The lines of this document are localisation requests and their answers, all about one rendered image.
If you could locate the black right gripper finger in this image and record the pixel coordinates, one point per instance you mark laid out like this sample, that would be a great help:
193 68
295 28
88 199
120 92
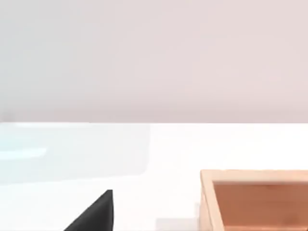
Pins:
98 215

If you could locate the shallow salmon-coloured box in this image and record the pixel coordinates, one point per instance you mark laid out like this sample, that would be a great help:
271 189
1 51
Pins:
255 202

